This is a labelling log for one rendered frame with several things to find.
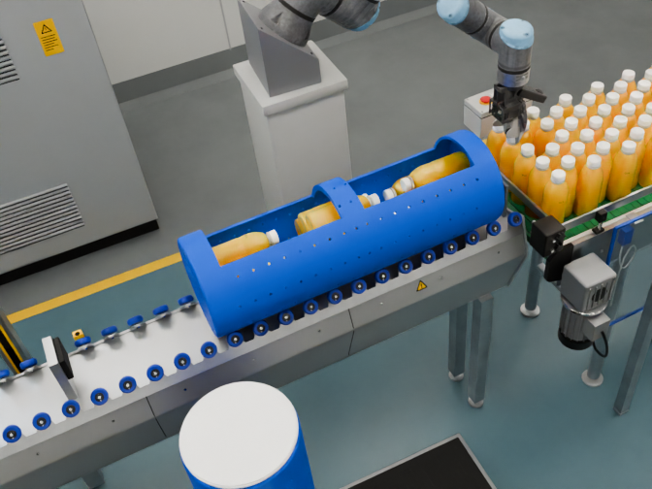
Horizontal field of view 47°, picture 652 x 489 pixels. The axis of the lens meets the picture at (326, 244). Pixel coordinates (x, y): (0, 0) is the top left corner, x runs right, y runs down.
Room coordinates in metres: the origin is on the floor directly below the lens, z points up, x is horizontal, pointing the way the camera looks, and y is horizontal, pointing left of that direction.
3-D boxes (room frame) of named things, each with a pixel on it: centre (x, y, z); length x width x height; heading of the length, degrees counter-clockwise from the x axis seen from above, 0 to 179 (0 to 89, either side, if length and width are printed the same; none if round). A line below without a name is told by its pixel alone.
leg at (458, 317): (1.74, -0.44, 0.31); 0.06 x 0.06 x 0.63; 20
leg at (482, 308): (1.61, -0.49, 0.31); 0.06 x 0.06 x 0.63; 20
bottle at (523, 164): (1.75, -0.64, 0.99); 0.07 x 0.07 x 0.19
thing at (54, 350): (1.24, 0.72, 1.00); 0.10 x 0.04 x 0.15; 20
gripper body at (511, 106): (1.81, -0.59, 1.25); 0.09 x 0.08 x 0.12; 110
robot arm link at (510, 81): (1.81, -0.60, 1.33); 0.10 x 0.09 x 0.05; 20
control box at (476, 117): (2.04, -0.63, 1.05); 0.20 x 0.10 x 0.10; 110
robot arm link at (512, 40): (1.82, -0.59, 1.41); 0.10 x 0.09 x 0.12; 24
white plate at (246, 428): (0.96, 0.26, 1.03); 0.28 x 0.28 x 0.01
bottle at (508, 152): (1.82, -0.61, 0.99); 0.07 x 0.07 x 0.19
